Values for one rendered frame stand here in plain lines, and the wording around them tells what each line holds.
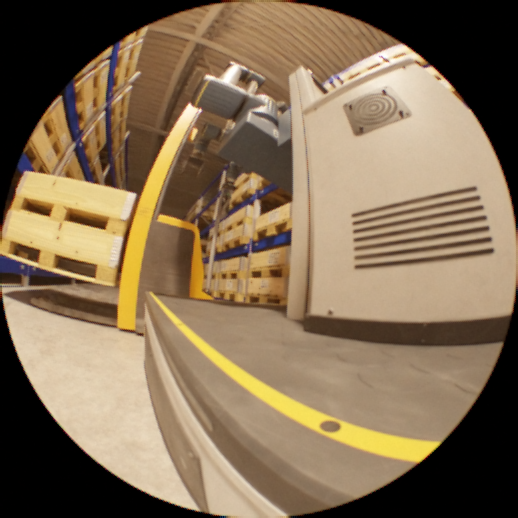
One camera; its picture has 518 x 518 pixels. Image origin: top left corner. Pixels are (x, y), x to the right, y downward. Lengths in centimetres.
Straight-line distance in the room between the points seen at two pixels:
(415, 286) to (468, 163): 19
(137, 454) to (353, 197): 66
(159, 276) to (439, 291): 134
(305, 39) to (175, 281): 763
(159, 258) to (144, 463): 118
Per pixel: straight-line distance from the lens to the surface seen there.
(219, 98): 98
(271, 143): 82
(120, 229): 137
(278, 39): 747
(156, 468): 49
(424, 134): 34
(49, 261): 153
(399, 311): 24
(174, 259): 134
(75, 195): 157
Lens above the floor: 40
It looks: 12 degrees up
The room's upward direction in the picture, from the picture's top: 5 degrees clockwise
